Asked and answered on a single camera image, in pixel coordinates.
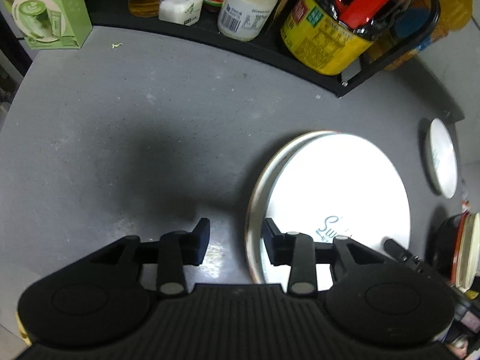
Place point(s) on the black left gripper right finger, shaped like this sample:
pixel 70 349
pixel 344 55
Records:
pixel 296 250

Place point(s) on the orange juice bottle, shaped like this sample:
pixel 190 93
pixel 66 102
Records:
pixel 454 15

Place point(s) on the red round plate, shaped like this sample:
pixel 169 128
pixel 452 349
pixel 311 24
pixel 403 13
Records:
pixel 457 244

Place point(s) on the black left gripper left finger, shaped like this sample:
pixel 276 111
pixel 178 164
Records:
pixel 177 250

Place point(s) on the green matcha box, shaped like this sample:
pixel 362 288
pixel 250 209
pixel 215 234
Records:
pixel 51 24

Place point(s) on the silver rimmed white plate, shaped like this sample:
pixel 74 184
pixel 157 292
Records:
pixel 259 197

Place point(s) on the white sweet print plate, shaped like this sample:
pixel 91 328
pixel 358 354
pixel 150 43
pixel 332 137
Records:
pixel 341 185

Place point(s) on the yellow label sauce jug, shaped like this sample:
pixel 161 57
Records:
pixel 328 35

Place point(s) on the white bakery print plate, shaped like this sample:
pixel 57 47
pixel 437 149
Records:
pixel 440 157

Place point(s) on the white cap seasoning jar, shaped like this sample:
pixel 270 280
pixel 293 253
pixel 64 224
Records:
pixel 243 20

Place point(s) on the black metal spice rack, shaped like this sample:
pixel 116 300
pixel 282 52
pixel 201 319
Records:
pixel 266 48

